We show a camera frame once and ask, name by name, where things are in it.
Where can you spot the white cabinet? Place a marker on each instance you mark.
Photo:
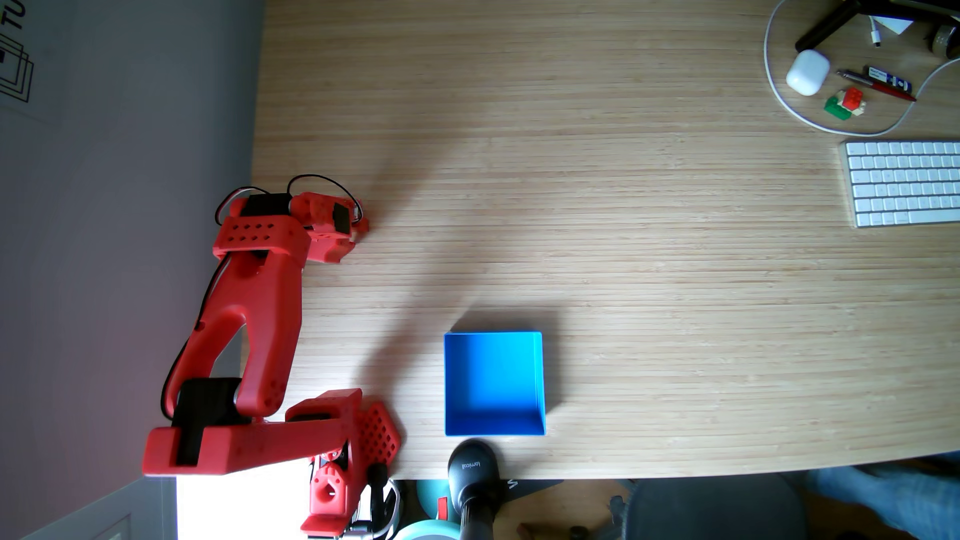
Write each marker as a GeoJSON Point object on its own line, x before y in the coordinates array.
{"type": "Point", "coordinates": [112, 517]}

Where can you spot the white earbuds case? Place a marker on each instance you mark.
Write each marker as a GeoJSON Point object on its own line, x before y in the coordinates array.
{"type": "Point", "coordinates": [807, 73]}

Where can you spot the green red white lego pile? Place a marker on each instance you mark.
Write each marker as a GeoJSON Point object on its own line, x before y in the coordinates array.
{"type": "Point", "coordinates": [846, 103]}

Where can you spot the red lego brick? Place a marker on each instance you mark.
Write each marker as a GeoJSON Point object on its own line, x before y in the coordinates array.
{"type": "Point", "coordinates": [361, 228]}

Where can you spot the teal round object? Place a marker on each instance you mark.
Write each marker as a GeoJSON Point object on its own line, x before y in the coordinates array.
{"type": "Point", "coordinates": [427, 502]}

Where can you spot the small blue white stick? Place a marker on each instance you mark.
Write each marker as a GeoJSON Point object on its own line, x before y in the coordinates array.
{"type": "Point", "coordinates": [889, 79]}

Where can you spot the grey tape roll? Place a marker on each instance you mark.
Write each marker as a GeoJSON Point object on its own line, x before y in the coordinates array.
{"type": "Point", "coordinates": [946, 41]}

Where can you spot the black table clamp knob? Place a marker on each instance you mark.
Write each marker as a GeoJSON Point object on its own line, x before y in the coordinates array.
{"type": "Point", "coordinates": [376, 476]}

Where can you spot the white keyboard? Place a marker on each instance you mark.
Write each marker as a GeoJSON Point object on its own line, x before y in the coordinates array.
{"type": "Point", "coordinates": [904, 182]}

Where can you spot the white paper piece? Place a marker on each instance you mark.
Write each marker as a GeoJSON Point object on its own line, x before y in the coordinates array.
{"type": "Point", "coordinates": [894, 24]}

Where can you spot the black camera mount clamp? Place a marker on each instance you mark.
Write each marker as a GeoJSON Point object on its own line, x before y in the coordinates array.
{"type": "Point", "coordinates": [474, 480]}

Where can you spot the grey chair seat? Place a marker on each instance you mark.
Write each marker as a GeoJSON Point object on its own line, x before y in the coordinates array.
{"type": "Point", "coordinates": [712, 510]}

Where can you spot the printed cardboard box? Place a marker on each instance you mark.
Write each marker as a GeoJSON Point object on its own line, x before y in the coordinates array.
{"type": "Point", "coordinates": [15, 60]}

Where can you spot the blue square bin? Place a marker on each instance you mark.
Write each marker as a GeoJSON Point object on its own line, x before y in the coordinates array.
{"type": "Point", "coordinates": [493, 382]}

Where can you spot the red pen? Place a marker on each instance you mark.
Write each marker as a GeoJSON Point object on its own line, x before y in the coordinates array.
{"type": "Point", "coordinates": [877, 85]}

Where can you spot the person's leg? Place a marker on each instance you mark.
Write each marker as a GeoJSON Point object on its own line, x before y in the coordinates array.
{"type": "Point", "coordinates": [892, 499]}

